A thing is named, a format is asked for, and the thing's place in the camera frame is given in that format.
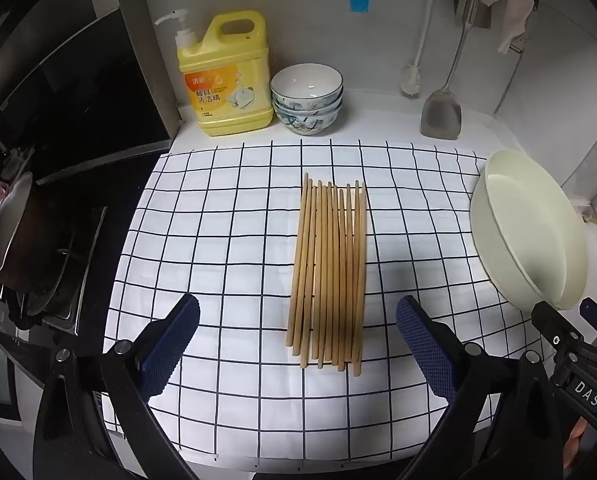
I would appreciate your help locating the black glass panel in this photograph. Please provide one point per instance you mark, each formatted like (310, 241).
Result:
(88, 100)

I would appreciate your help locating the white hanging cloth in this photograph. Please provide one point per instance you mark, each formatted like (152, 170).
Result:
(510, 7)

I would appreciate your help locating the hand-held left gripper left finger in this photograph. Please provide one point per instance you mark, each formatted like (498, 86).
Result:
(171, 345)

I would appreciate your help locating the blue wall sticker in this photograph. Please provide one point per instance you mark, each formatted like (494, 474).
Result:
(359, 1)

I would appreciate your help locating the bundle of wooden chopsticks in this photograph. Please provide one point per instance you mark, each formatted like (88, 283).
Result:
(331, 270)

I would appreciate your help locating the black gas stove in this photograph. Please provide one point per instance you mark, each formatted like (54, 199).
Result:
(81, 265)

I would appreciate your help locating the person's right hand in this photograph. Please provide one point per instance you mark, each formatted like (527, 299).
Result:
(574, 445)

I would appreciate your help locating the blue floral ceramic bowl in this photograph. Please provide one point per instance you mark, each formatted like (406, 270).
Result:
(306, 125)
(306, 82)
(303, 111)

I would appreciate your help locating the white dish brush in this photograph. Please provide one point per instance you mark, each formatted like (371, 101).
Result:
(411, 80)

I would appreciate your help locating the metal spatula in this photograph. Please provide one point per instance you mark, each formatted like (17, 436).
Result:
(441, 115)

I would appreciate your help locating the large cream bowl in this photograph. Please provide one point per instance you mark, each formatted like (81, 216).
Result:
(523, 220)

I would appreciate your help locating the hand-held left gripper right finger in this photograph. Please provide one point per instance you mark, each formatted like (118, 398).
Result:
(428, 350)

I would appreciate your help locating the yellow dish soap bottle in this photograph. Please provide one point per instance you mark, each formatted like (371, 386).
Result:
(228, 60)

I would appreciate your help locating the white black checkered cloth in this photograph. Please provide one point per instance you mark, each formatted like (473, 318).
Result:
(218, 260)

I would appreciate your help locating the small metal wall holder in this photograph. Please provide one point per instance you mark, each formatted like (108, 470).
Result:
(520, 45)

